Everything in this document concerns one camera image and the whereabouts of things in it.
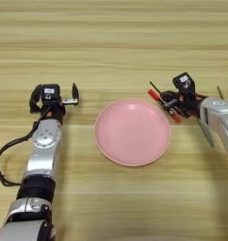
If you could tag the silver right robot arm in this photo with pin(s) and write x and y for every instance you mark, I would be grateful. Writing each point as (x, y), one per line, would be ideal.
(221, 122)

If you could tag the black tweezers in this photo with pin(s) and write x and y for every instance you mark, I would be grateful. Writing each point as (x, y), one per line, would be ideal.
(156, 88)

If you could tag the pink round plate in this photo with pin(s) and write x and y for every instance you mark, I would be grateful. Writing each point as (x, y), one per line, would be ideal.
(132, 131)

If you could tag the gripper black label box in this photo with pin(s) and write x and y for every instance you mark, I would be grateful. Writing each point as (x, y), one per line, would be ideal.
(183, 82)
(50, 91)

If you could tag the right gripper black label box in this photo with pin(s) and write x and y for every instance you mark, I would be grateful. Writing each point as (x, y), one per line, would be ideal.
(183, 82)

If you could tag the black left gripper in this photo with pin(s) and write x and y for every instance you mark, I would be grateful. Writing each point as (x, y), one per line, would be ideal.
(54, 109)

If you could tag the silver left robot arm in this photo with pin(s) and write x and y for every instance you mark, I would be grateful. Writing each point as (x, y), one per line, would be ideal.
(43, 147)

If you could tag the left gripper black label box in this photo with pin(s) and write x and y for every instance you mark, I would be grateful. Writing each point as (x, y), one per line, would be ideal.
(50, 91)

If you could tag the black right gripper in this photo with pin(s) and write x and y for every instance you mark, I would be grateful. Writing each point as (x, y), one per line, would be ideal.
(189, 103)

